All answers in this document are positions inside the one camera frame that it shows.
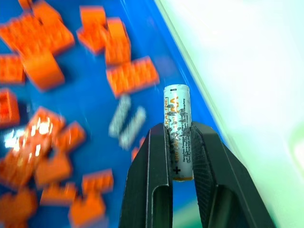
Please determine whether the orange toy brick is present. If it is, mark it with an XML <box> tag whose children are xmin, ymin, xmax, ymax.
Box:
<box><xmin>30</xmin><ymin>0</ymin><xmax>63</xmax><ymax>27</ymax></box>
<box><xmin>104</xmin><ymin>18</ymin><xmax>133</xmax><ymax>66</ymax></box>
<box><xmin>131</xmin><ymin>136</ymin><xmax>147</xmax><ymax>162</ymax></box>
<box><xmin>0</xmin><ymin>88</ymin><xmax>20</xmax><ymax>128</ymax></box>
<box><xmin>18</xmin><ymin>0</ymin><xmax>34</xmax><ymax>10</ymax></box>
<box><xmin>105</xmin><ymin>56</ymin><xmax>161</xmax><ymax>98</ymax></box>
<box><xmin>0</xmin><ymin>54</ymin><xmax>26</xmax><ymax>84</ymax></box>
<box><xmin>57</xmin><ymin>121</ymin><xmax>87</xmax><ymax>152</ymax></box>
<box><xmin>79</xmin><ymin>5</ymin><xmax>107</xmax><ymax>29</ymax></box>
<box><xmin>40</xmin><ymin>182</ymin><xmax>77</xmax><ymax>206</ymax></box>
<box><xmin>0</xmin><ymin>142</ymin><xmax>48</xmax><ymax>189</ymax></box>
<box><xmin>23</xmin><ymin>106</ymin><xmax>67</xmax><ymax>148</ymax></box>
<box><xmin>76</xmin><ymin>23</ymin><xmax>108</xmax><ymax>54</ymax></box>
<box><xmin>81</xmin><ymin>169</ymin><xmax>114</xmax><ymax>194</ymax></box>
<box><xmin>68</xmin><ymin>190</ymin><xmax>106</xmax><ymax>228</ymax></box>
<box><xmin>22</xmin><ymin>51</ymin><xmax>66</xmax><ymax>92</ymax></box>
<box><xmin>0</xmin><ymin>13</ymin><xmax>76</xmax><ymax>57</ymax></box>
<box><xmin>34</xmin><ymin>153</ymin><xmax>73</xmax><ymax>188</ymax></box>
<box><xmin>0</xmin><ymin>188</ymin><xmax>38</xmax><ymax>228</ymax></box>

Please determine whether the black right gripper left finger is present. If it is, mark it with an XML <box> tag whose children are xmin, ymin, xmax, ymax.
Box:
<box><xmin>118</xmin><ymin>123</ymin><xmax>174</xmax><ymax>228</ymax></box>

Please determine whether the blue plastic bin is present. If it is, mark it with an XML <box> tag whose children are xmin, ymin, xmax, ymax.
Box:
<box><xmin>0</xmin><ymin>0</ymin><xmax>225</xmax><ymax>228</ymax></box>

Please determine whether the green plastic bin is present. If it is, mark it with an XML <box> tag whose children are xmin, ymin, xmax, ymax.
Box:
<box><xmin>158</xmin><ymin>0</ymin><xmax>304</xmax><ymax>228</ymax></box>

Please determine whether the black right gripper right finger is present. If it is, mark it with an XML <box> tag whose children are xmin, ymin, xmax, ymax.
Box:
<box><xmin>190</xmin><ymin>120</ymin><xmax>276</xmax><ymax>228</ymax></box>

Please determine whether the white AA battery orange print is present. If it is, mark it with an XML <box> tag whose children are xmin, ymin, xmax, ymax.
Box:
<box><xmin>119</xmin><ymin>105</ymin><xmax>147</xmax><ymax>150</ymax></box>
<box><xmin>108</xmin><ymin>94</ymin><xmax>132</xmax><ymax>139</ymax></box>
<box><xmin>163</xmin><ymin>83</ymin><xmax>193</xmax><ymax>182</ymax></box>

